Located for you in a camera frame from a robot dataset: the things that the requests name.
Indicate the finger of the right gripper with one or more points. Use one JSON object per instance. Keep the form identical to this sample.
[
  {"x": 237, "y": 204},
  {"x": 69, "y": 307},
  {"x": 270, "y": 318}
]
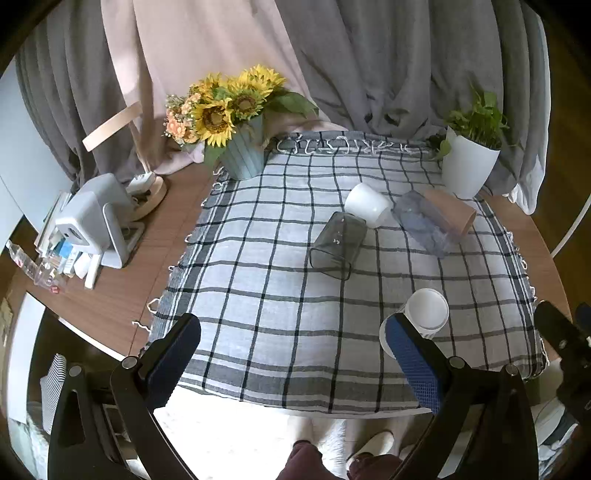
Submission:
[{"x": 554, "y": 327}]

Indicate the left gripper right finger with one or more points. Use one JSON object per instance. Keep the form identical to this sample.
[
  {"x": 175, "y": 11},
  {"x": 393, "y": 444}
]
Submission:
[{"x": 503, "y": 445}]

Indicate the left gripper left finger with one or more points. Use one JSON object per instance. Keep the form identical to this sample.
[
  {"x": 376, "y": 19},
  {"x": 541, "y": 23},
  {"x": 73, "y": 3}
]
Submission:
[{"x": 106, "y": 419}]

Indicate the checkered paper cup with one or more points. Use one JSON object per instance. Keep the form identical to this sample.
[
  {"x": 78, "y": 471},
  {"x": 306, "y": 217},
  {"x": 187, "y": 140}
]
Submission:
[{"x": 427, "y": 310}]

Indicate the pink plastic cup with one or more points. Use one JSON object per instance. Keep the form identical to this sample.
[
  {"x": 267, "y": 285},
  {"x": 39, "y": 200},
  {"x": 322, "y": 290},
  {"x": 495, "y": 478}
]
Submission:
[{"x": 458, "y": 214}]

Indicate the clear blue plastic cup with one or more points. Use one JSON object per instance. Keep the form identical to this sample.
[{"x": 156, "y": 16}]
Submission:
[{"x": 426, "y": 223}]

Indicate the white ceramic cup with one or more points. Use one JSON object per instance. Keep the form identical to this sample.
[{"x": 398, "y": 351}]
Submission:
[{"x": 369, "y": 205}]

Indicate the grey star cushion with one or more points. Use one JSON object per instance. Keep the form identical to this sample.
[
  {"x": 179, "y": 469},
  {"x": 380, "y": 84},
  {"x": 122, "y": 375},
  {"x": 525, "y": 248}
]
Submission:
[{"x": 51, "y": 385}]

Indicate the white floor lamp pole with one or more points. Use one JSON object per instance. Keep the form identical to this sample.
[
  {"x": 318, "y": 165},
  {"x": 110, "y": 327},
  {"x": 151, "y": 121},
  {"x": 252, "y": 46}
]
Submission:
[{"x": 572, "y": 229}]

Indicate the white slipper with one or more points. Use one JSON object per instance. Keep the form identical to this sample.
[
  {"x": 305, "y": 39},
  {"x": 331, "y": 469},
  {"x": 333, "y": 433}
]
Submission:
[{"x": 380, "y": 444}]

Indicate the crumpled plastic bottle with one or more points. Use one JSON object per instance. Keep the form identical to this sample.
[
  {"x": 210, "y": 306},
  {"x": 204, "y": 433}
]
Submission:
[{"x": 34, "y": 267}]

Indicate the stack of books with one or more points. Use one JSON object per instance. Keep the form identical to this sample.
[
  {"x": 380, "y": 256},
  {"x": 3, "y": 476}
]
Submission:
[{"x": 59, "y": 257}]

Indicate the white plant pot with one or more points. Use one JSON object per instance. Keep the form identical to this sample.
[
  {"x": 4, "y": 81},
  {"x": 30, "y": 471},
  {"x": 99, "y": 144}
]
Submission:
[{"x": 467, "y": 166}]

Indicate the grey glass tumbler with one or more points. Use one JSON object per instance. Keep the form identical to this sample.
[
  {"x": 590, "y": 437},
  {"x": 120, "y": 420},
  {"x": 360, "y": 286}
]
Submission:
[{"x": 338, "y": 245}]

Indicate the green potted plant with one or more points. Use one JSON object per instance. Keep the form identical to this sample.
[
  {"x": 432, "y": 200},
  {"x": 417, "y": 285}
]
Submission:
[{"x": 483, "y": 124}]

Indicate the light blue ribbed vase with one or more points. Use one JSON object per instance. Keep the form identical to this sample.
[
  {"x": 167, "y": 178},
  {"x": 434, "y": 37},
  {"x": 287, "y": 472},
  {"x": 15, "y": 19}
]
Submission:
[{"x": 244, "y": 157}]

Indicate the sunflower bouquet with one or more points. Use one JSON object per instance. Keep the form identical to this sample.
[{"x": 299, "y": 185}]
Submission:
[{"x": 216, "y": 107}]

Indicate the grey curtain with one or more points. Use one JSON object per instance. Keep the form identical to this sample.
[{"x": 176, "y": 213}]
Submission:
[{"x": 391, "y": 68}]

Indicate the pink curtain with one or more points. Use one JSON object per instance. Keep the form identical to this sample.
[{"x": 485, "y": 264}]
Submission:
[{"x": 162, "y": 47}]

